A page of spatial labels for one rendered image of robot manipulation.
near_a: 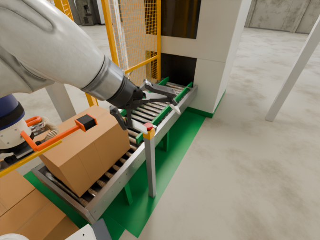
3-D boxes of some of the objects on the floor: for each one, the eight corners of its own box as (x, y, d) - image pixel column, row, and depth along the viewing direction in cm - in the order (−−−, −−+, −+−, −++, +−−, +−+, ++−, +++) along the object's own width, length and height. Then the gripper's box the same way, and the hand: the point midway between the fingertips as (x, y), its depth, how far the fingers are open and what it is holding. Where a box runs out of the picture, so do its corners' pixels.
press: (94, 24, 1411) (85, -13, 1253) (98, 25, 1339) (90, -14, 1181) (79, 25, 1348) (68, -14, 1190) (82, 26, 1276) (71, -14, 1118)
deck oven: (114, 22, 1503) (109, -8, 1363) (120, 24, 1418) (115, -8, 1278) (95, 24, 1420) (89, -8, 1279) (101, 25, 1335) (94, -9, 1195)
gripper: (150, 43, 34) (189, 93, 50) (80, 103, 42) (133, 129, 58) (157, 61, 30) (198, 110, 45) (77, 124, 38) (135, 146, 54)
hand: (160, 120), depth 51 cm, fingers open, 13 cm apart
